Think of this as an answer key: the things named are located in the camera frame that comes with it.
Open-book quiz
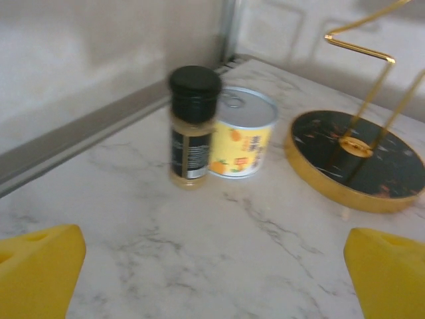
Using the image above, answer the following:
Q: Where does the yellow labelled tin can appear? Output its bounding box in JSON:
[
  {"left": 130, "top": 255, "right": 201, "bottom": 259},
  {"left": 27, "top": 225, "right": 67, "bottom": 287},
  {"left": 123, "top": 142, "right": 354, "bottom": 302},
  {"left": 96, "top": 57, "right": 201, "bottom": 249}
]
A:
[{"left": 208, "top": 86, "right": 280, "bottom": 180}]

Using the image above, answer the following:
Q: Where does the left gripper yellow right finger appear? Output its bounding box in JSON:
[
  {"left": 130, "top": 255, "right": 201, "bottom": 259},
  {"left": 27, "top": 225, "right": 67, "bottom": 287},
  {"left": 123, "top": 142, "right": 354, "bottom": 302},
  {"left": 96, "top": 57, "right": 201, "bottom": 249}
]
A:
[{"left": 343, "top": 227, "right": 425, "bottom": 319}]

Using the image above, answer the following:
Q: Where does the aluminium frame side rail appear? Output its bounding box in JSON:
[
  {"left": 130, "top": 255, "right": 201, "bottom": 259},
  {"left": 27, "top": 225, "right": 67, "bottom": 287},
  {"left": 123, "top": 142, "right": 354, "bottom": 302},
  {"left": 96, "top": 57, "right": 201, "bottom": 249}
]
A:
[{"left": 0, "top": 86, "right": 173, "bottom": 199}]

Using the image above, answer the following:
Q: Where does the gold wire glass rack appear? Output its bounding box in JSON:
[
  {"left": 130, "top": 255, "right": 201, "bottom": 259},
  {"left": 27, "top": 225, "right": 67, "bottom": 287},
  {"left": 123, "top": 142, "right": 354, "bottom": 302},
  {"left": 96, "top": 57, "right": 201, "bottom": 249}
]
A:
[{"left": 284, "top": 0, "right": 425, "bottom": 214}]

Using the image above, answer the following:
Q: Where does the aluminium frame corner post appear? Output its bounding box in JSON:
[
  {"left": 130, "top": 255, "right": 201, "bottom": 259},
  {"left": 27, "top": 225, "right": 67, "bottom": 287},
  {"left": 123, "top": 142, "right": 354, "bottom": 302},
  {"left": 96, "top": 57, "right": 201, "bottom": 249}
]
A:
[{"left": 217, "top": 0, "right": 245, "bottom": 66}]

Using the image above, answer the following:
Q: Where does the spice bottle with black cap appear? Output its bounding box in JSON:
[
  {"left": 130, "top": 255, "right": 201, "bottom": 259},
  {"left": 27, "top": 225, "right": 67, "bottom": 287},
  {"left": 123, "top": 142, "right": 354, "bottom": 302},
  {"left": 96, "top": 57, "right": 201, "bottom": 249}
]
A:
[{"left": 167, "top": 65, "right": 222, "bottom": 192}]

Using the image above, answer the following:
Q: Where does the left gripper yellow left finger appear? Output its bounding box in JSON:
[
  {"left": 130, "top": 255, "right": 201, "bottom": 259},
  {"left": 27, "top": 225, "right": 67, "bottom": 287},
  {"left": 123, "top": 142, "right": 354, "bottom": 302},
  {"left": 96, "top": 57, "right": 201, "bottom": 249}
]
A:
[{"left": 0, "top": 224, "right": 87, "bottom": 319}]

